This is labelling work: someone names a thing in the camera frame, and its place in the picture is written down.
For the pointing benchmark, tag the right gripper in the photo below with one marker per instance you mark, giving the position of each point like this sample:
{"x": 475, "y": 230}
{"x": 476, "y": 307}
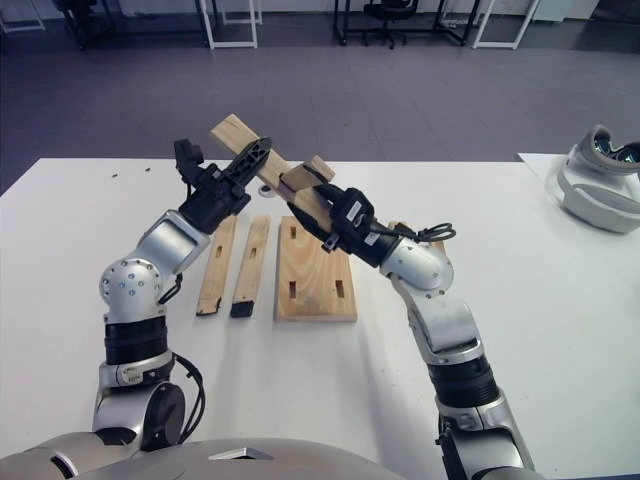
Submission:
{"x": 380, "y": 247}

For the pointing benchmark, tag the robot body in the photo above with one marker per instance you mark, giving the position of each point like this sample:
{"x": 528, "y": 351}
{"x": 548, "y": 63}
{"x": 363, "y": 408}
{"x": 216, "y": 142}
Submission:
{"x": 280, "y": 460}

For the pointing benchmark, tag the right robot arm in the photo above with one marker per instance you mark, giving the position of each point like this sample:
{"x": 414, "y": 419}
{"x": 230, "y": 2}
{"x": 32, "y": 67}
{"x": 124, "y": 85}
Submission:
{"x": 450, "y": 320}

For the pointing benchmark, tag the white headset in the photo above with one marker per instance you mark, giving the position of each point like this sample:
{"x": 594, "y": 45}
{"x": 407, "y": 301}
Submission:
{"x": 595, "y": 195}

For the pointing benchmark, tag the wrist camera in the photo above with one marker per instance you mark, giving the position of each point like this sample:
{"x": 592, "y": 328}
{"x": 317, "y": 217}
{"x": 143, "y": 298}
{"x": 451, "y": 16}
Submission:
{"x": 352, "y": 210}
{"x": 189, "y": 157}

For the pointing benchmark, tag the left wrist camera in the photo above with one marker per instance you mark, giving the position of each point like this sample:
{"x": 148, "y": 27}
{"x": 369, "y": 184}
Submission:
{"x": 189, "y": 157}

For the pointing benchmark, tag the wooden seat board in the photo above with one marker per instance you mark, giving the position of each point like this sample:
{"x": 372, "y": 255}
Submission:
{"x": 312, "y": 280}

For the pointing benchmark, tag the wooden leg with chipped end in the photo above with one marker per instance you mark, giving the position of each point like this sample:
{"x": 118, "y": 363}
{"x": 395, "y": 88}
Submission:
{"x": 217, "y": 270}

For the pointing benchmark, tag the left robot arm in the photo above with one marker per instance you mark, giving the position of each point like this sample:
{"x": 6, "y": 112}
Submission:
{"x": 167, "y": 240}

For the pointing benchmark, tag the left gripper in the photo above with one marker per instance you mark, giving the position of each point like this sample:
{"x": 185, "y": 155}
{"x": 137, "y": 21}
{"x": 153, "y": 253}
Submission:
{"x": 212, "y": 200}

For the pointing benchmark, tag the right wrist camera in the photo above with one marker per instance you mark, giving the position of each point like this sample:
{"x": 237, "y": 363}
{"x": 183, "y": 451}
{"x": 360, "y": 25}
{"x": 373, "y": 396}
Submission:
{"x": 352, "y": 210}

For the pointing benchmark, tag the black office chair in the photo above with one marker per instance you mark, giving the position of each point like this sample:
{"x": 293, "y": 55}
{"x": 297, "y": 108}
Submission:
{"x": 390, "y": 15}

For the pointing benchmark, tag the wooden cross bar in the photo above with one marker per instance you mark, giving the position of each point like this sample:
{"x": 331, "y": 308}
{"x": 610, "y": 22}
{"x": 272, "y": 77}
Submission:
{"x": 237, "y": 132}

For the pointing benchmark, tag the wooden leg with black cap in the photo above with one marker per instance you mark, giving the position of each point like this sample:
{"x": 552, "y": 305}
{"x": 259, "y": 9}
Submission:
{"x": 252, "y": 260}

